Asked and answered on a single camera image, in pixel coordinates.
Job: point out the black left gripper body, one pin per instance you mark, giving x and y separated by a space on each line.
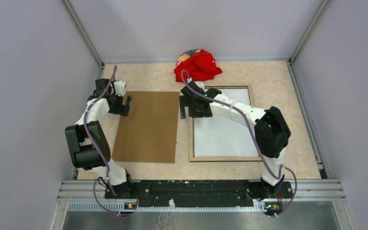
116 108

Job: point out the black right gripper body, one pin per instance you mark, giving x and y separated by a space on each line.
194 112

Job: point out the landscape photo print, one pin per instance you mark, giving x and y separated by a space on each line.
225 127

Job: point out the light wooden picture frame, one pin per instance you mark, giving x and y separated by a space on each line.
221 158

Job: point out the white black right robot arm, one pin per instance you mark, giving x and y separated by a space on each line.
267 127

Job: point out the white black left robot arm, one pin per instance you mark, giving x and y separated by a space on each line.
86 141

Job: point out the brown backing board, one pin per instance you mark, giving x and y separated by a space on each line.
149 132

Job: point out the crumpled red cloth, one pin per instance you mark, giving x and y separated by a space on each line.
200 65

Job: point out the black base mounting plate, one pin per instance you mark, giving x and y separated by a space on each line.
204 193

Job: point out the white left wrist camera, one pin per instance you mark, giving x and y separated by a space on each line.
119 87

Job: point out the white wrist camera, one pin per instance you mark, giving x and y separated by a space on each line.
119 87
198 85

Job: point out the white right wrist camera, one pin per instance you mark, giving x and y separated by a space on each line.
198 85

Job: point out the aluminium front rail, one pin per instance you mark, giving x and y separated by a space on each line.
85 195

